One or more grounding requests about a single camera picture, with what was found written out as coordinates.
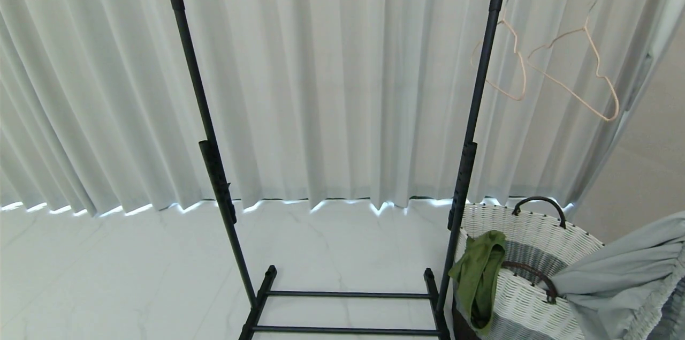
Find pale grey shorts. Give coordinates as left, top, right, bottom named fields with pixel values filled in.
left=544, top=211, right=685, bottom=340

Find white laundry basket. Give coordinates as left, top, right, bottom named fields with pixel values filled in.
left=452, top=196, right=606, bottom=340

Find white curtain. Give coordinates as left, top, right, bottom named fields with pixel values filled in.
left=0, top=0, right=685, bottom=218

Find pink clothes hanger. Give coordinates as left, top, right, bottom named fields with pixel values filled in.
left=470, top=0, right=528, bottom=102
left=526, top=0, right=621, bottom=122

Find green long-sleeved shirt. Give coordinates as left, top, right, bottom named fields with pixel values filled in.
left=448, top=230, right=508, bottom=336

